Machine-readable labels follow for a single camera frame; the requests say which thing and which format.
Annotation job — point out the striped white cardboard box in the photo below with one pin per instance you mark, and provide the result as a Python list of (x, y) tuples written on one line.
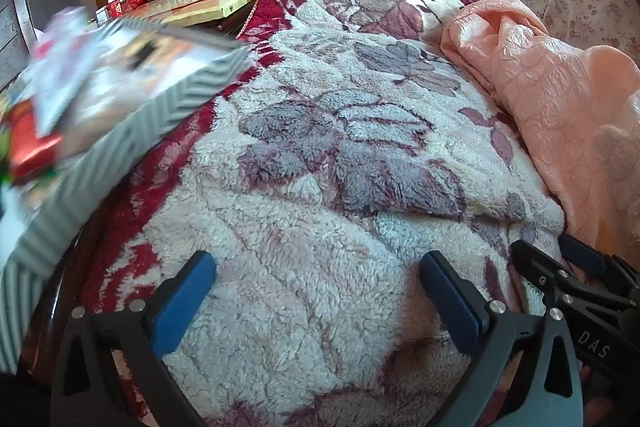
[(125, 147)]

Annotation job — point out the red snack packet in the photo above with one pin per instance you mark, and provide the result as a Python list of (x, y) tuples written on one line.
[(35, 142)]

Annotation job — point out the peach quilted blanket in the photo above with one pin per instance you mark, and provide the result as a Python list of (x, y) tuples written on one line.
[(550, 97)]

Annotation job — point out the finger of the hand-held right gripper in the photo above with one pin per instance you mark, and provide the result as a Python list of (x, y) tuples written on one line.
[(582, 254), (540, 264)]

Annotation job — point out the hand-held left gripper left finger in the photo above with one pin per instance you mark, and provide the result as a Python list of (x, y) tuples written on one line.
[(182, 302)]

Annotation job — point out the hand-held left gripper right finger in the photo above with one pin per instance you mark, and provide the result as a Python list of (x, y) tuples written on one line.
[(450, 302)]

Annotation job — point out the small red box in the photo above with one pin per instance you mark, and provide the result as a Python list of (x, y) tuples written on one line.
[(116, 6)]

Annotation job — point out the glass-topped wooden table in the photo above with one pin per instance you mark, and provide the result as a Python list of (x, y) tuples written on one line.
[(200, 7)]

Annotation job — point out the red floral fleece blanket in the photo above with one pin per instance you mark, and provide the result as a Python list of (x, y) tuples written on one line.
[(325, 207)]

